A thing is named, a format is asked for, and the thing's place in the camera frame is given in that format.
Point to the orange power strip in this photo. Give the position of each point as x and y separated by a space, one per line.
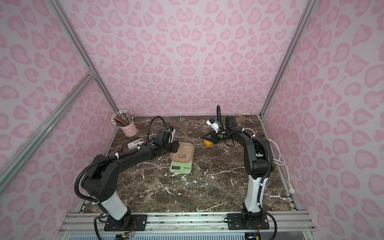
208 143

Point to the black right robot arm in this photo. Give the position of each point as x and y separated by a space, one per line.
258 164

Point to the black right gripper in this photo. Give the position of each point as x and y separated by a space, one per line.
214 138

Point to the white rectangular remote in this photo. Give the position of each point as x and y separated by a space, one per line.
135 144

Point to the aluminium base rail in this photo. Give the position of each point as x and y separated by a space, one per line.
294 225

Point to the pink pencil cup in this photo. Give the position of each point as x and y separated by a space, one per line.
130 130

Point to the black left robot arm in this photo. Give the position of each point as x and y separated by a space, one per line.
97 183

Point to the green electronic scale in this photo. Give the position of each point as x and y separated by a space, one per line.
181 168

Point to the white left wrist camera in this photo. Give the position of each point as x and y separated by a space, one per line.
170 134

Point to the bundle of coloured pencils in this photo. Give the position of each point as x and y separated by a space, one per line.
122 118

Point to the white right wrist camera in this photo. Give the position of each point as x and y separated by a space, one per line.
213 122

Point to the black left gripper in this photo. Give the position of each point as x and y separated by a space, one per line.
174 145

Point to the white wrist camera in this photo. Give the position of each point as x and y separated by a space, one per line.
170 134
213 122

